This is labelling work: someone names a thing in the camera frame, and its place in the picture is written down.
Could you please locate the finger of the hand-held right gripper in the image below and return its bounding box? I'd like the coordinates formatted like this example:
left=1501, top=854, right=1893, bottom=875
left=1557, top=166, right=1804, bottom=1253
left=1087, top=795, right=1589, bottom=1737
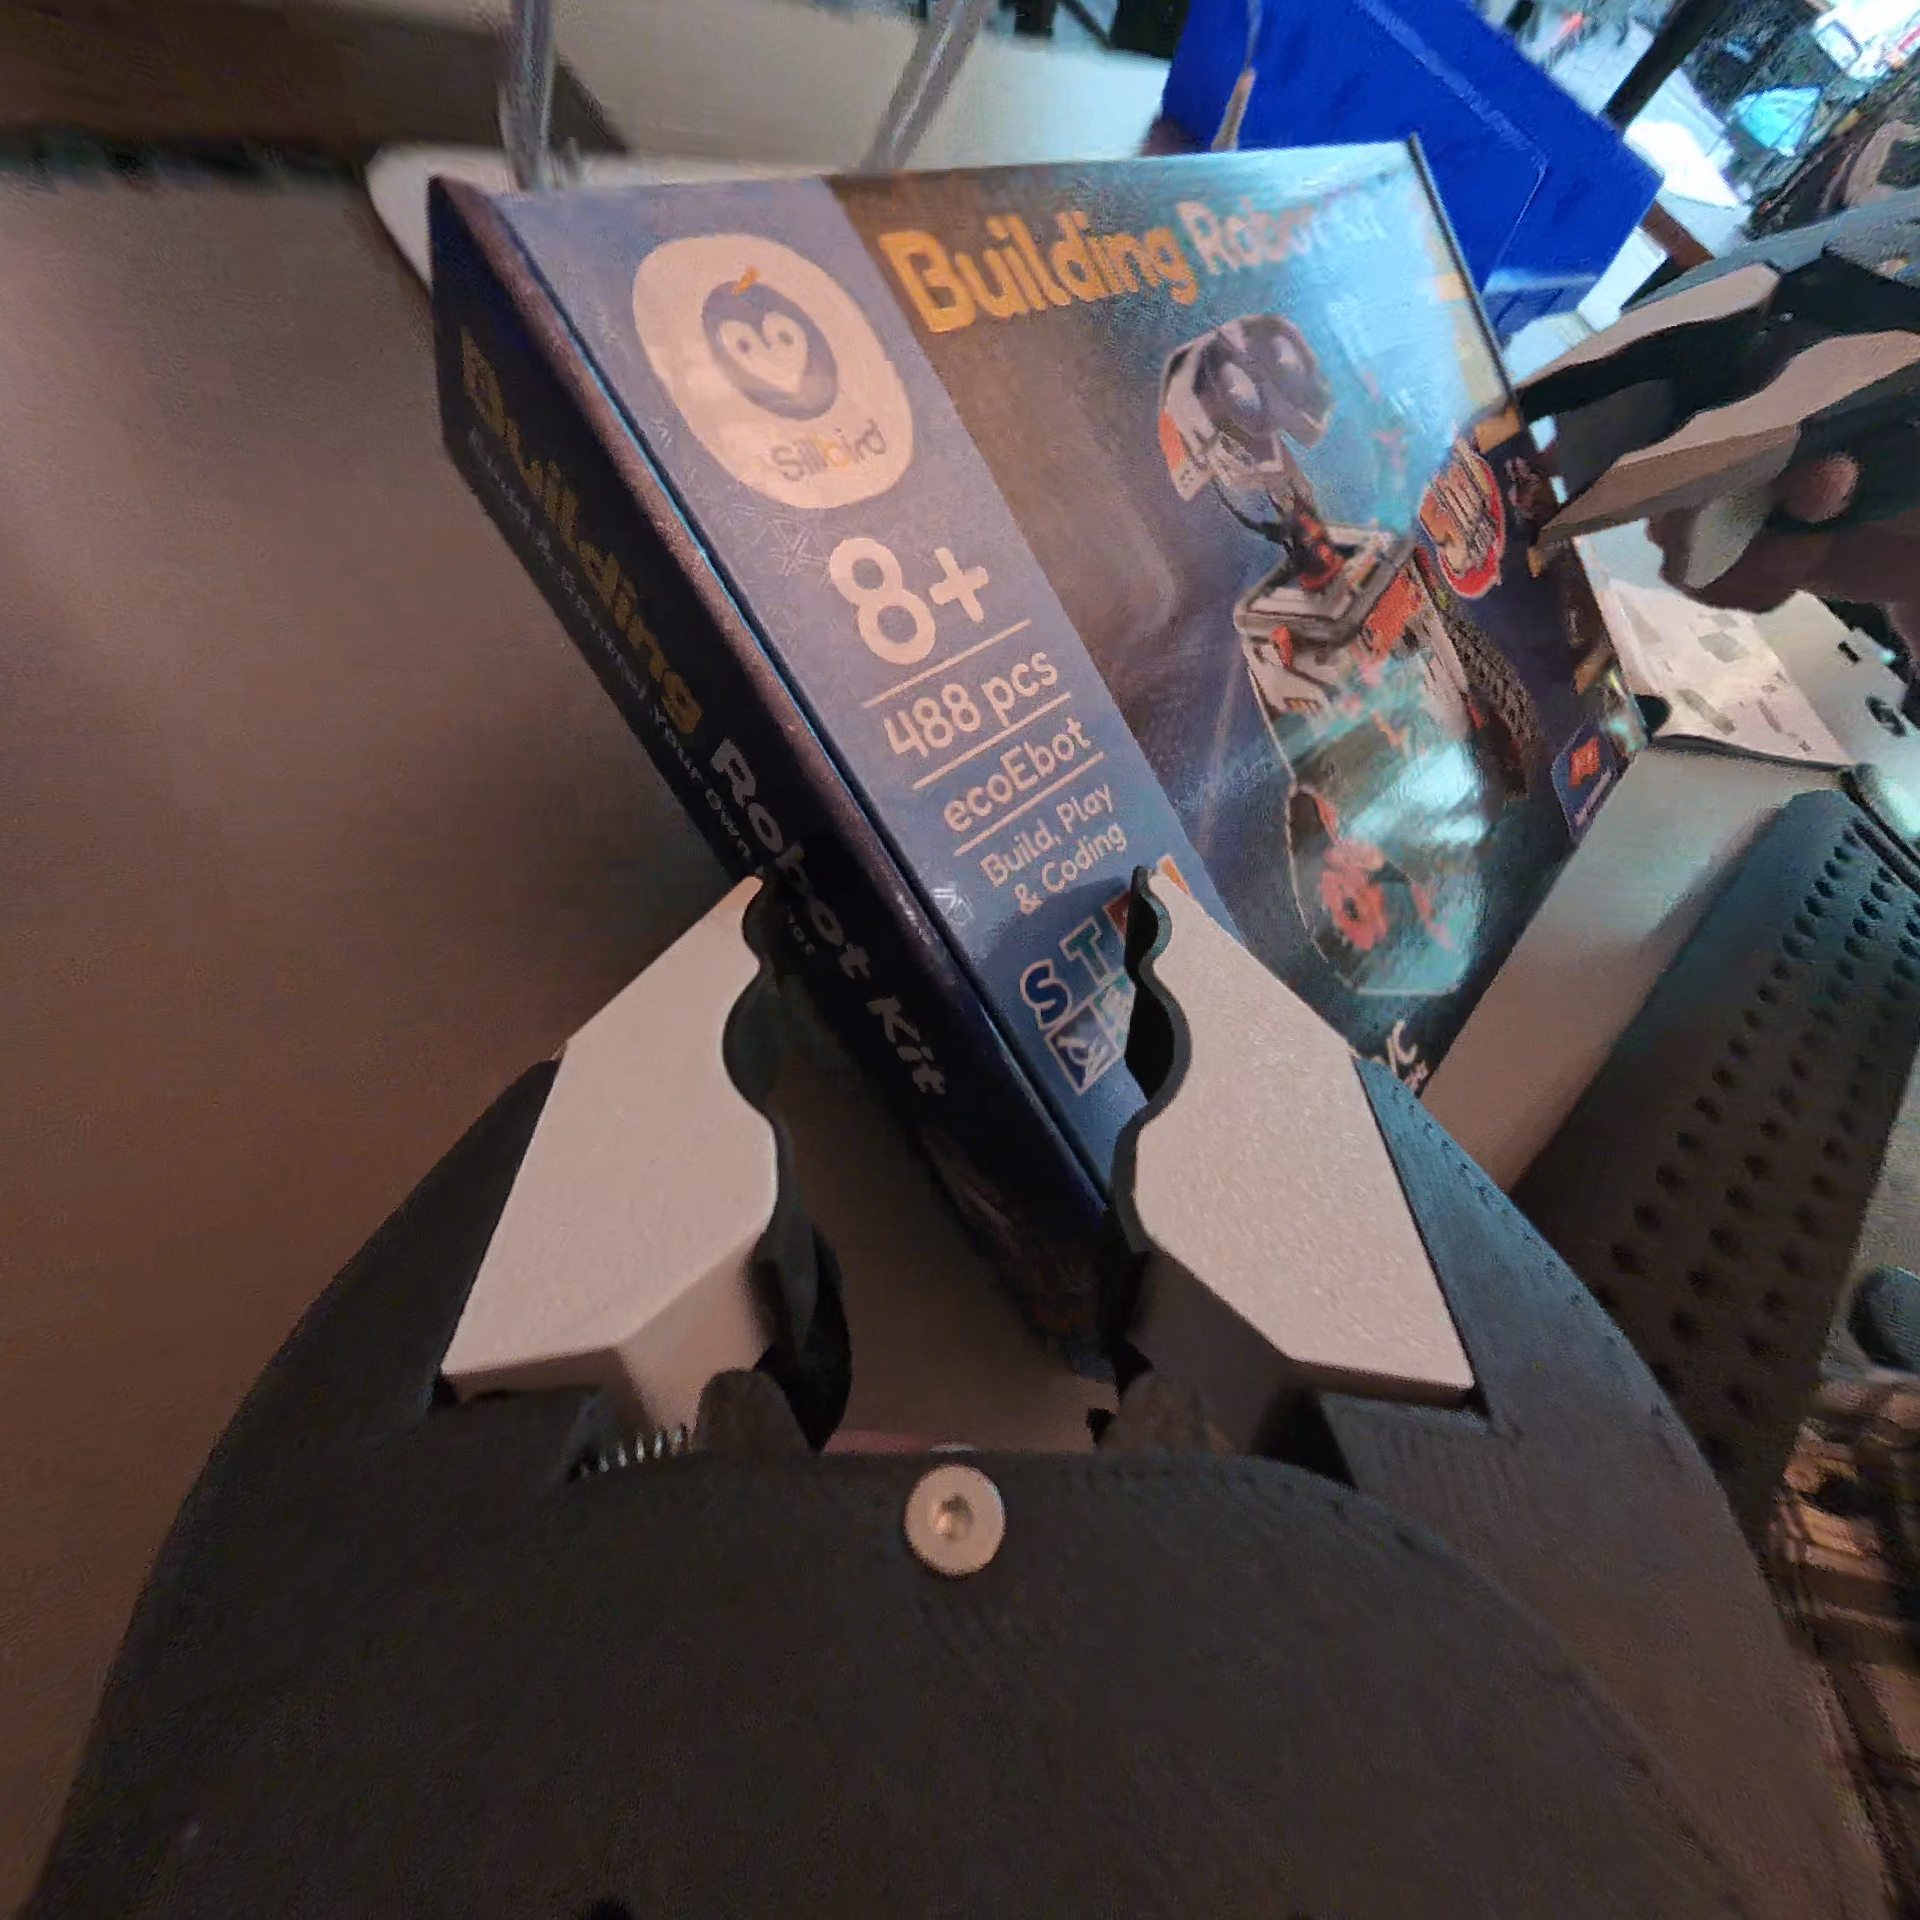
left=1510, top=245, right=1825, bottom=442
left=1537, top=336, right=1920, bottom=589

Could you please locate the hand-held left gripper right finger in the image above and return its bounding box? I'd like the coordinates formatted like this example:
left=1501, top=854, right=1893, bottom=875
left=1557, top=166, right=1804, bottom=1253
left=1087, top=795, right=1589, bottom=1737
left=1107, top=867, right=1476, bottom=1454

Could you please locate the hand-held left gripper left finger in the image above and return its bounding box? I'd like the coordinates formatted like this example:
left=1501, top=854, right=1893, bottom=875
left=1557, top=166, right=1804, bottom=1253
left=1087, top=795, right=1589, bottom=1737
left=438, top=883, right=818, bottom=1426

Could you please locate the white instruction booklet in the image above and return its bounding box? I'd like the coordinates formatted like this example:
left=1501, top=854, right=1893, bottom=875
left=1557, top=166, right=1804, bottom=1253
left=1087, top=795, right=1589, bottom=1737
left=1605, top=577, right=1855, bottom=771

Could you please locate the blue plastic bin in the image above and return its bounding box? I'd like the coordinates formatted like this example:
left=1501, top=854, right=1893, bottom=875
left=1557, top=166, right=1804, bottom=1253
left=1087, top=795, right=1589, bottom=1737
left=1161, top=0, right=1665, bottom=336

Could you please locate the blue cardboard kit box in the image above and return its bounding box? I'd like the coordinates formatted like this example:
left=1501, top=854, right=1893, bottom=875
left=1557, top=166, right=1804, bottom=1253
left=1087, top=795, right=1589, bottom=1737
left=428, top=137, right=1653, bottom=1374

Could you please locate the white desk stand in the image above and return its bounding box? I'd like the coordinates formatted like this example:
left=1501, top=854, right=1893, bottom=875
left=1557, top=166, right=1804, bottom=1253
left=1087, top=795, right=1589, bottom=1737
left=367, top=0, right=991, bottom=289

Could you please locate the person's right hand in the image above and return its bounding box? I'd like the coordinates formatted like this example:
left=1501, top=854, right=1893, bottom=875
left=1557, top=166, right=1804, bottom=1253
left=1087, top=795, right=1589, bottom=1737
left=1710, top=449, right=1920, bottom=662

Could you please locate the black perforated chair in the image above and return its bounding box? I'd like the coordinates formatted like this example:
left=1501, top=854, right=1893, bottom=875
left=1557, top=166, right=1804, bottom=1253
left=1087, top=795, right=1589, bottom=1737
left=1515, top=786, right=1920, bottom=1517

